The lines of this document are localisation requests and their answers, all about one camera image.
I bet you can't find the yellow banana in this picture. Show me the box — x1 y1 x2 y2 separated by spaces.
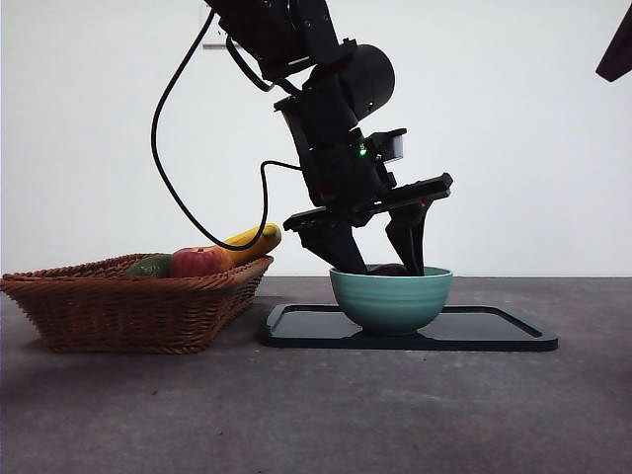
216 222 283 268

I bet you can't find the brown wicker basket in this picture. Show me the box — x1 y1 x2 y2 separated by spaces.
0 252 276 355

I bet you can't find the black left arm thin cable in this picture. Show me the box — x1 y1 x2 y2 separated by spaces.
225 35 277 94

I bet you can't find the dark teal rectangular tray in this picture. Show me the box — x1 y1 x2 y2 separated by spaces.
260 303 560 353

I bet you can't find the black left arm thick cable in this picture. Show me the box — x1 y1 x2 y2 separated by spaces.
150 7 303 252

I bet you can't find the red yellow apple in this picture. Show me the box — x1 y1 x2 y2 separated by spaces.
170 246 236 278

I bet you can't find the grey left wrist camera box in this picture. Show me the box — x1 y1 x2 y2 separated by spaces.
362 127 409 164

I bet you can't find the green avocado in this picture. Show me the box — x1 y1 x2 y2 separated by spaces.
122 254 174 280

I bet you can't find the teal ribbed bowl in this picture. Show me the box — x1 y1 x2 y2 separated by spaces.
329 265 454 337

